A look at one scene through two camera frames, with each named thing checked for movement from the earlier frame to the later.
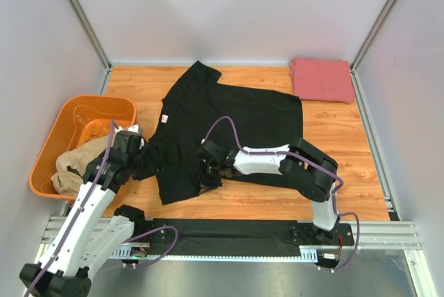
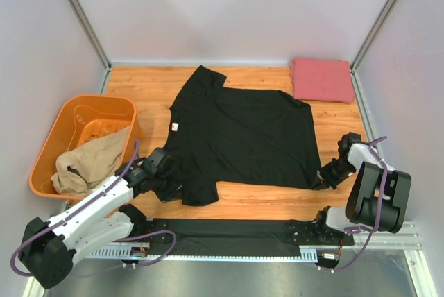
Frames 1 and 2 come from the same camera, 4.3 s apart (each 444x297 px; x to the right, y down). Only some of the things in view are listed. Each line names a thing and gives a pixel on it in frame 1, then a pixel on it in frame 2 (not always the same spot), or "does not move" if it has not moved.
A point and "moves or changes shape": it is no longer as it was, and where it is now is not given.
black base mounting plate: (191, 237) does not move
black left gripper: (141, 149) to (173, 192)
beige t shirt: (71, 165) does not move
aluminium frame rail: (369, 234) does not move
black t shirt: (200, 108) moves or changes shape
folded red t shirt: (320, 80) does not move
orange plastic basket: (83, 119) does not move
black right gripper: (204, 180) to (331, 183)
